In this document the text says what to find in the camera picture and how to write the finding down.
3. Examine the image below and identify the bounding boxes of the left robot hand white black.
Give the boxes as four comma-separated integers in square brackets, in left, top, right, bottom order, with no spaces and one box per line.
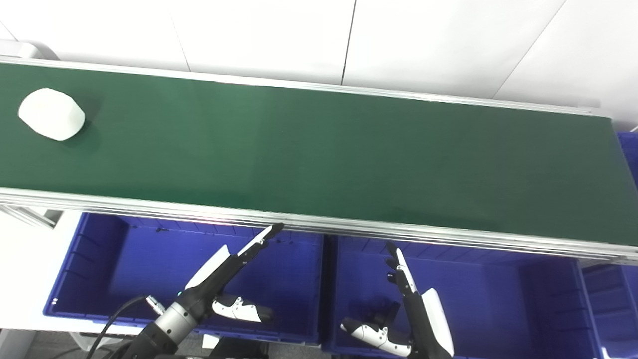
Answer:
[177,223,285,323]

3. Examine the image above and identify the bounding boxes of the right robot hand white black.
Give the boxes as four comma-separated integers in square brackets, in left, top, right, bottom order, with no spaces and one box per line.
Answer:
[340,242,455,359]

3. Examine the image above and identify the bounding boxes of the white plastic part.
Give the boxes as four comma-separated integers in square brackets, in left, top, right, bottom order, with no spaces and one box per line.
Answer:
[18,88,86,142]

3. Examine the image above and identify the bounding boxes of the large blue plastic bin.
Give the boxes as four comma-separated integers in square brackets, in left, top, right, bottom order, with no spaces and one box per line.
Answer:
[43,211,325,346]
[321,235,605,359]
[616,131,638,189]
[580,263,638,359]

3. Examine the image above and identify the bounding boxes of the grey conveyor motor housing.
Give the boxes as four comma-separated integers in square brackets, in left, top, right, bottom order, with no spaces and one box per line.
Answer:
[0,40,59,62]

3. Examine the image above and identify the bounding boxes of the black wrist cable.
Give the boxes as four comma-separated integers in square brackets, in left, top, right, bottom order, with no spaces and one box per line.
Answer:
[86,295,165,359]

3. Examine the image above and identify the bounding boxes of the green conveyor belt aluminium frame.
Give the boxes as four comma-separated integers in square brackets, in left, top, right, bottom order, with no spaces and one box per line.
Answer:
[0,56,638,266]

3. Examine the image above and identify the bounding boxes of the aluminium conveyor support bracket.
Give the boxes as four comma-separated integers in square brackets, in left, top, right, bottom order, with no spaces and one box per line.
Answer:
[0,203,64,230]

